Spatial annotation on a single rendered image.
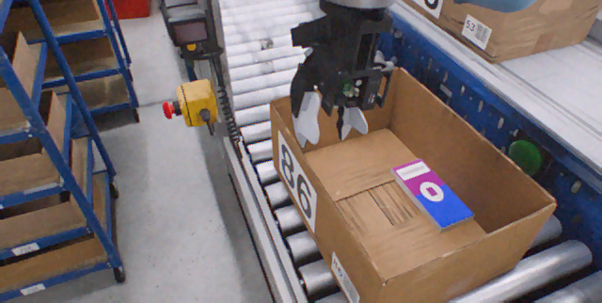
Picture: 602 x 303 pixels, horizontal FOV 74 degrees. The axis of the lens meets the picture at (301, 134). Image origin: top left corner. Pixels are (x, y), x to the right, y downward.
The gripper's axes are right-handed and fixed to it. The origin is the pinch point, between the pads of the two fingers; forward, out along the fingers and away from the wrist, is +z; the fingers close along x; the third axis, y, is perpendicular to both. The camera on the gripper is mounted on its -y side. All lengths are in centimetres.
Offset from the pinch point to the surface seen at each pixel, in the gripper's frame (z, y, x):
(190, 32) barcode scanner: -5.9, -21.6, -13.7
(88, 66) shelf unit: 70, -151, -45
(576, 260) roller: 21, 21, 42
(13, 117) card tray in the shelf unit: 29, -57, -52
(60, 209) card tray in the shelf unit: 63, -56, -51
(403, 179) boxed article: 20.0, -3.9, 22.6
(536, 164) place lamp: 12.7, 5.6, 43.9
